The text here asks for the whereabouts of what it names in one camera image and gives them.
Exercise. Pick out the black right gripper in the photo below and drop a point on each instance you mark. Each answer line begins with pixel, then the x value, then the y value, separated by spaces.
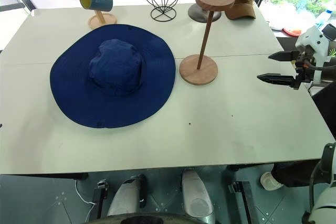
pixel 304 70

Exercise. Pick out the blue wide-brim hat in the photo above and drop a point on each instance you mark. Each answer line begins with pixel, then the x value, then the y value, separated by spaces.
pixel 78 77

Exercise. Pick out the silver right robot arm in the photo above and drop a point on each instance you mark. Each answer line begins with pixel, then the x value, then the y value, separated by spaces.
pixel 325 205

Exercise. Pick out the wooden hat stand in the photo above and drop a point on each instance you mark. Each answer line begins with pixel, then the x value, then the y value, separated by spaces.
pixel 202 70

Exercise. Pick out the red plate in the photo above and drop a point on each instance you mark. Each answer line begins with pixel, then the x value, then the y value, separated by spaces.
pixel 291 32

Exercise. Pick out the clear plastic water bottle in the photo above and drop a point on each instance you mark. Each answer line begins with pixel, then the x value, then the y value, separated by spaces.
pixel 324 18

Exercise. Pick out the silver right robot leg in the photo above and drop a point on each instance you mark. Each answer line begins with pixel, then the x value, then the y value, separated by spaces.
pixel 195 195

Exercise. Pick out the silver robot leg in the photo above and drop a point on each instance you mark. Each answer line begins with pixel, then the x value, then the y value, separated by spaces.
pixel 195 195
pixel 124 197

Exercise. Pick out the wooden mug tree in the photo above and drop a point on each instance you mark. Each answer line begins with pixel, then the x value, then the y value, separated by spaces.
pixel 102 20

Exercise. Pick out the dark rounded shape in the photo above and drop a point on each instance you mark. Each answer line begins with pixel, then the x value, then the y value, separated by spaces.
pixel 147 220

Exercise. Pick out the silver left robot leg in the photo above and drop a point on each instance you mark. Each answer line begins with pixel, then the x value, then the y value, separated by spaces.
pixel 124 197

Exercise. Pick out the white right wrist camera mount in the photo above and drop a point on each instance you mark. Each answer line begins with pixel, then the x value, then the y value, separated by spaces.
pixel 312 37

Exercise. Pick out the black table leg bracket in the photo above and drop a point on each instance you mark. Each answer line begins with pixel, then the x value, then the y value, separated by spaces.
pixel 245 200
pixel 99 197

